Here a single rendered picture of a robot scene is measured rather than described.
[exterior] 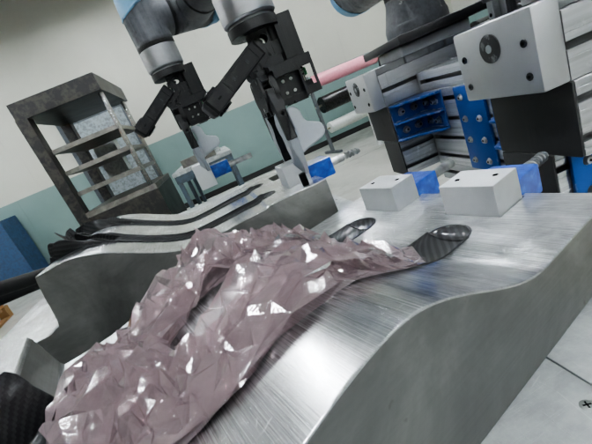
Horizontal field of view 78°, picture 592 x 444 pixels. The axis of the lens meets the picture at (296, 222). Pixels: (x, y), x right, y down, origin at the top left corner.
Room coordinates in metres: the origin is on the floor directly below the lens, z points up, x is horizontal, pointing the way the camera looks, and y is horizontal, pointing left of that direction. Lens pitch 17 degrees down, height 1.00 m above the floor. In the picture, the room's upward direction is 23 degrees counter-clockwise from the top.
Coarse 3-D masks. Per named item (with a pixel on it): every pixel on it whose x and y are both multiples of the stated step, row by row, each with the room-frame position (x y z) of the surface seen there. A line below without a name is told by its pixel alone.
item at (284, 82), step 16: (256, 16) 0.52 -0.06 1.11; (272, 16) 0.53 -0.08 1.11; (288, 16) 0.54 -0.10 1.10; (240, 32) 0.52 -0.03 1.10; (256, 32) 0.54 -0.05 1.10; (272, 32) 0.54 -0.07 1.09; (288, 32) 0.54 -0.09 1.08; (272, 48) 0.54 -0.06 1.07; (288, 48) 0.54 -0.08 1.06; (272, 64) 0.54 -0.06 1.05; (288, 64) 0.52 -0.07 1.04; (304, 64) 0.52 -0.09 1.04; (256, 80) 0.52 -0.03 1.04; (272, 80) 0.52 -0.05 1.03; (288, 80) 0.53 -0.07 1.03; (304, 80) 0.52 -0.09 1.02; (256, 96) 0.56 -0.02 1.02; (288, 96) 0.53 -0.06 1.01; (304, 96) 0.53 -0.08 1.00
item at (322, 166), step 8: (344, 152) 0.56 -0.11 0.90; (352, 152) 0.56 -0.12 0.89; (288, 160) 0.57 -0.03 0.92; (312, 160) 0.56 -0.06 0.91; (320, 160) 0.53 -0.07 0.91; (328, 160) 0.53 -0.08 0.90; (336, 160) 0.55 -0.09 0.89; (280, 168) 0.53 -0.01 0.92; (288, 168) 0.52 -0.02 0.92; (296, 168) 0.52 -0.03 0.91; (312, 168) 0.53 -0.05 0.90; (320, 168) 0.53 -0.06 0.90; (328, 168) 0.53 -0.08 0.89; (280, 176) 0.55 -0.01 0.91; (288, 176) 0.52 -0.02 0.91; (296, 176) 0.52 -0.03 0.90; (312, 176) 0.53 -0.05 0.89; (320, 176) 0.53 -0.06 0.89; (328, 176) 0.53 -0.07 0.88; (288, 184) 0.52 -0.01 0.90; (296, 184) 0.52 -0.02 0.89
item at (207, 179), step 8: (248, 152) 0.83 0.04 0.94; (224, 160) 0.80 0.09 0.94; (232, 160) 0.82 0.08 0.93; (240, 160) 0.82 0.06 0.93; (192, 168) 0.79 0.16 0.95; (200, 168) 0.79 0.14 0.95; (216, 168) 0.80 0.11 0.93; (224, 168) 0.80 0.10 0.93; (200, 176) 0.79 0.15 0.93; (208, 176) 0.79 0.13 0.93; (216, 176) 0.80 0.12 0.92; (200, 184) 0.79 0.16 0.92; (208, 184) 0.79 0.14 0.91; (216, 184) 0.79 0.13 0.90
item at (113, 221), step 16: (272, 192) 0.55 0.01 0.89; (240, 208) 0.55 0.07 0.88; (96, 224) 0.59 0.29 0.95; (112, 224) 0.59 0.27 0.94; (128, 224) 0.59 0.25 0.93; (144, 224) 0.62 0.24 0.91; (160, 224) 0.63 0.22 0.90; (176, 224) 0.61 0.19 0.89; (208, 224) 0.54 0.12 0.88; (64, 240) 0.47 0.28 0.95; (80, 240) 0.48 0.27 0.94; (96, 240) 0.48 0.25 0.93; (112, 240) 0.49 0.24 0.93; (128, 240) 0.49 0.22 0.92; (144, 240) 0.51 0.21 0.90; (160, 240) 0.52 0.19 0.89; (176, 240) 0.50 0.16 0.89
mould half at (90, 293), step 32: (256, 192) 0.59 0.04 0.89; (288, 192) 0.49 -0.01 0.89; (320, 192) 0.48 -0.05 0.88; (192, 224) 0.59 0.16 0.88; (224, 224) 0.50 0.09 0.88; (256, 224) 0.47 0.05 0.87; (288, 224) 0.47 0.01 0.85; (64, 256) 0.47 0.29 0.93; (96, 256) 0.44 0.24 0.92; (128, 256) 0.44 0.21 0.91; (160, 256) 0.45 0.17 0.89; (64, 288) 0.43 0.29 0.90; (96, 288) 0.43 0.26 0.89; (128, 288) 0.44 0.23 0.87; (32, 320) 0.52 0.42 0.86; (64, 320) 0.42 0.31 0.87; (96, 320) 0.43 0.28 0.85; (128, 320) 0.43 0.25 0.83; (64, 352) 0.42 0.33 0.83
